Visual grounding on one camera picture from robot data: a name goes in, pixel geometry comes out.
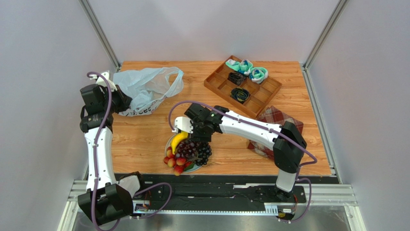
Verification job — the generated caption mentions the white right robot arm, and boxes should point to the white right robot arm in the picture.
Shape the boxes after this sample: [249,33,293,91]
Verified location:
[174,103,307,193]

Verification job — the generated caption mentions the yellow fake banana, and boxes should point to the yellow fake banana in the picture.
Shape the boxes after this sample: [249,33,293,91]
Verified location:
[170,131,189,154]

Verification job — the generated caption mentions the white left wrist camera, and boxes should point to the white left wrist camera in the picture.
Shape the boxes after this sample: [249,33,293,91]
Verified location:
[92,71,118,92]

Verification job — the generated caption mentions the light blue plastic bag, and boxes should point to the light blue plastic bag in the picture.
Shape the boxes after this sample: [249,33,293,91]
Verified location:
[113,67,184,116]

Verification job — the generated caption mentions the dark fake grape bunch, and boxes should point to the dark fake grape bunch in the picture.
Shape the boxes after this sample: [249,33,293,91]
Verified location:
[195,142,212,166]

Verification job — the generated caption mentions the red plaid folded cloth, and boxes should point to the red plaid folded cloth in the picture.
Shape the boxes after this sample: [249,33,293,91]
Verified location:
[247,106,304,161]

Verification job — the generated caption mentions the red purple fake grape bunch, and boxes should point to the red purple fake grape bunch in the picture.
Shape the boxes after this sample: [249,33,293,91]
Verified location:
[175,140,201,160]

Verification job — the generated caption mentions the teal white sock pair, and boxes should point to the teal white sock pair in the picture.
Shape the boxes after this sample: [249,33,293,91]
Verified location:
[225,59,254,76]

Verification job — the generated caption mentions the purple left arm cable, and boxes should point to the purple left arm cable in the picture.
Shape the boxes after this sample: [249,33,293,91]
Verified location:
[86,71,173,231]

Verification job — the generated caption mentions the wooden compartment tray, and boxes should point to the wooden compartment tray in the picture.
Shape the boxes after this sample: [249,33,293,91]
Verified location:
[204,63,282,118]

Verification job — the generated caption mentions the black rolled sock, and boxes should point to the black rolled sock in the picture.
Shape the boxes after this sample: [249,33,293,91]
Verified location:
[228,72,246,86]

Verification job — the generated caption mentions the cream blue ceramic plate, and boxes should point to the cream blue ceramic plate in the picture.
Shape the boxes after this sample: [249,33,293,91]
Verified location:
[163,134,212,173]

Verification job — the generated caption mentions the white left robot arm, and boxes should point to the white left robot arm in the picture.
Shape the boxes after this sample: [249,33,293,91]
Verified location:
[78,84,141,226]

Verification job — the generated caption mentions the red fake cherry bunch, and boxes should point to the red fake cherry bunch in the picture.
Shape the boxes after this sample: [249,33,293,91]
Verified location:
[163,146,195,176]

